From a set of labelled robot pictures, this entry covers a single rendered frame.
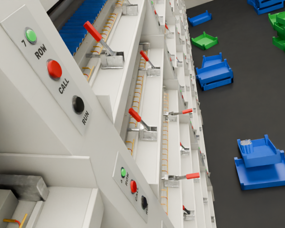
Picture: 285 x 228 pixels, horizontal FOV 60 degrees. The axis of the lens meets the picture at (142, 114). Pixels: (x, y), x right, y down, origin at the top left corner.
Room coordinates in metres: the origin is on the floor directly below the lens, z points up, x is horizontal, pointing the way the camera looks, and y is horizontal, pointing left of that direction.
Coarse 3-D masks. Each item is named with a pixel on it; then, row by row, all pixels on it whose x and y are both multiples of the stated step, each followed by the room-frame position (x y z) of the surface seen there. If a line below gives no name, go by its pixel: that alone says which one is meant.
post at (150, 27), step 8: (152, 16) 0.83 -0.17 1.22; (144, 24) 0.85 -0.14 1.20; (152, 24) 0.84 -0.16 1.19; (144, 32) 0.85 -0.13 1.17; (152, 32) 0.84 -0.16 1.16; (160, 32) 0.87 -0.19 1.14; (168, 64) 0.83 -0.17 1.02; (168, 72) 0.84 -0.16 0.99; (192, 136) 0.83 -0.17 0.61; (200, 160) 0.83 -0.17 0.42; (208, 184) 0.83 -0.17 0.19
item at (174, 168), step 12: (168, 84) 0.84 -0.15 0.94; (168, 96) 0.80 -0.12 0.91; (168, 108) 0.73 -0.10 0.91; (168, 132) 0.61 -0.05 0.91; (168, 144) 0.56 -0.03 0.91; (168, 156) 0.52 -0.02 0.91; (168, 168) 0.47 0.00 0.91; (180, 168) 0.46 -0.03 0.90; (180, 180) 0.42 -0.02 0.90; (168, 192) 0.40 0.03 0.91; (180, 192) 0.39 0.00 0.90; (168, 204) 0.37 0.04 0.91; (180, 204) 0.36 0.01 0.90; (168, 216) 0.34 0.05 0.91; (180, 216) 0.33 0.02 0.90
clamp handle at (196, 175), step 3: (186, 174) 0.41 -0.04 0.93; (189, 174) 0.41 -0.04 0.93; (192, 174) 0.40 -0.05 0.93; (195, 174) 0.40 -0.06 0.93; (198, 174) 0.40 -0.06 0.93; (174, 177) 0.42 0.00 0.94; (177, 177) 0.42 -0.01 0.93; (180, 177) 0.41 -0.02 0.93; (183, 177) 0.41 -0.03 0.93; (186, 177) 0.40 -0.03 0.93; (189, 177) 0.40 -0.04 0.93; (192, 177) 0.40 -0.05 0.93; (195, 177) 0.39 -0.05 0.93; (198, 177) 0.39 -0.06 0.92
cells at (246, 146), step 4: (244, 140) 1.11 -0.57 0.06; (248, 140) 1.08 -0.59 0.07; (240, 144) 1.08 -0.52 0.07; (244, 144) 1.05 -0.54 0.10; (248, 144) 1.03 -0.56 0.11; (244, 148) 1.03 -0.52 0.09; (248, 148) 1.02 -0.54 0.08; (252, 148) 1.02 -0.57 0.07; (244, 152) 1.02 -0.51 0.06; (248, 152) 1.01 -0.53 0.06
